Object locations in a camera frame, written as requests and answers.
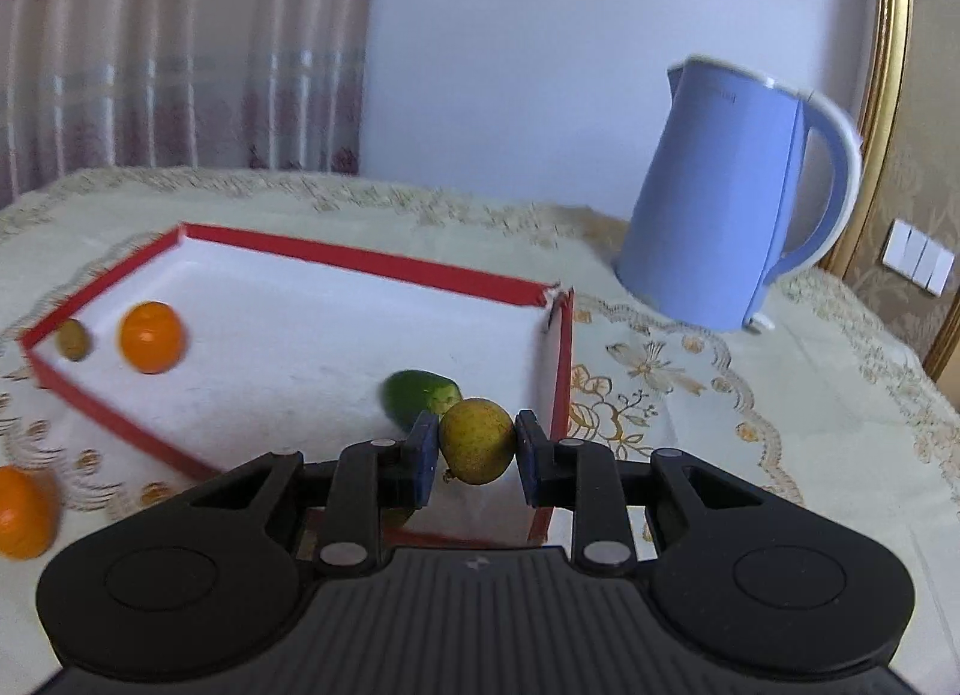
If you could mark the orange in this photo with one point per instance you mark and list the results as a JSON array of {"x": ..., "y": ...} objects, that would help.
[
  {"x": 26, "y": 515},
  {"x": 152, "y": 336}
]

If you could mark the white wall light switch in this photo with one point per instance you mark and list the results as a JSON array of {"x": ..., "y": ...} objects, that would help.
[{"x": 915, "y": 256}]

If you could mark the light blue electric kettle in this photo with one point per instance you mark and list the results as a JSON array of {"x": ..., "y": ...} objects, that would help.
[{"x": 712, "y": 200}]

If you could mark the small brown longan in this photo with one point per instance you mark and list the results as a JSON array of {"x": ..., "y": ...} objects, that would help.
[{"x": 73, "y": 339}]

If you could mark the pink floral curtain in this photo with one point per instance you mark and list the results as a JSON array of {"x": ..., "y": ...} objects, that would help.
[{"x": 187, "y": 27}]

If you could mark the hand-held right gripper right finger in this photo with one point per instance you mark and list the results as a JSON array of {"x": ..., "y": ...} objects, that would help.
[{"x": 531, "y": 462}]

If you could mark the gold frame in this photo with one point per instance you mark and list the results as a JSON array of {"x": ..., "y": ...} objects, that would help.
[{"x": 892, "y": 27}]

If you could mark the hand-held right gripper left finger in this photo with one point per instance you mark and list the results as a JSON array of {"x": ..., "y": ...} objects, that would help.
[{"x": 424, "y": 462}]

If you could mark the shallow red cardboard box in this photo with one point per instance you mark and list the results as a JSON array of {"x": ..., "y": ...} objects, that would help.
[{"x": 360, "y": 264}]

